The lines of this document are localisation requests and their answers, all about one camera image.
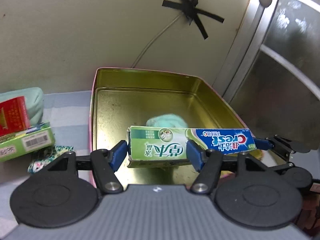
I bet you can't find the green blue Crest toothpaste box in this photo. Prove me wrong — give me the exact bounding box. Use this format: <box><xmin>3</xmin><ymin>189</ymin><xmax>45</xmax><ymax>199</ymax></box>
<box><xmin>128</xmin><ymin>126</ymin><xmax>257</xmax><ymax>171</ymax></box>

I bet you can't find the mint green plush toy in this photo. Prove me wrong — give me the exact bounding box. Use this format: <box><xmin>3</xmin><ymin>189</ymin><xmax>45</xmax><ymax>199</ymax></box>
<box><xmin>146</xmin><ymin>114</ymin><xmax>188</xmax><ymax>128</ymax></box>

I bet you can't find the green patterned tissue pack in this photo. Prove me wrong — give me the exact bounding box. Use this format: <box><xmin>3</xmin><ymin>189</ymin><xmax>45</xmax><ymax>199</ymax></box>
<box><xmin>27</xmin><ymin>145</ymin><xmax>74</xmax><ymax>174</ymax></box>

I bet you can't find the mint green pouch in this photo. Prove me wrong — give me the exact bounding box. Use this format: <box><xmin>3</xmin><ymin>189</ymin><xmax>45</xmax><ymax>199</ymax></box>
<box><xmin>1</xmin><ymin>87</ymin><xmax>44</xmax><ymax>126</ymax></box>

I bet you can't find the green barcode box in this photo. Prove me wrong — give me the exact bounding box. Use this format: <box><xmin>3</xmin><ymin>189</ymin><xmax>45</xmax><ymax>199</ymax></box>
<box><xmin>0</xmin><ymin>122</ymin><xmax>55</xmax><ymax>162</ymax></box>

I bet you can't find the red cigarette box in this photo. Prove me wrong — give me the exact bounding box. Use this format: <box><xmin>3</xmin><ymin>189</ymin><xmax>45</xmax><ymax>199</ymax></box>
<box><xmin>0</xmin><ymin>96</ymin><xmax>30</xmax><ymax>137</ymax></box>

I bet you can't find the pink macaron biscuit tin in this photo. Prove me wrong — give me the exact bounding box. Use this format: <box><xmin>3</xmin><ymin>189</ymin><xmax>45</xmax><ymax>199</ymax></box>
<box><xmin>88</xmin><ymin>67</ymin><xmax>296</xmax><ymax>188</ymax></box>

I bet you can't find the black tape cross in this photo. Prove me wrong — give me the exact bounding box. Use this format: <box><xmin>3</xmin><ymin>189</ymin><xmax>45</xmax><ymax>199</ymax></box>
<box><xmin>162</xmin><ymin>0</ymin><xmax>225</xmax><ymax>40</ymax></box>

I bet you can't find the glass door metal frame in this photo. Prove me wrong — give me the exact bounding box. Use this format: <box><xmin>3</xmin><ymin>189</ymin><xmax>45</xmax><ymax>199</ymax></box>
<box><xmin>213</xmin><ymin>0</ymin><xmax>319</xmax><ymax>148</ymax></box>

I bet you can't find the white power cable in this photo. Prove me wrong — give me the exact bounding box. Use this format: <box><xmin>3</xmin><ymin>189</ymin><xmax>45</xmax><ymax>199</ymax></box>
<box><xmin>131</xmin><ymin>13</ymin><xmax>183</xmax><ymax>68</ymax></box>

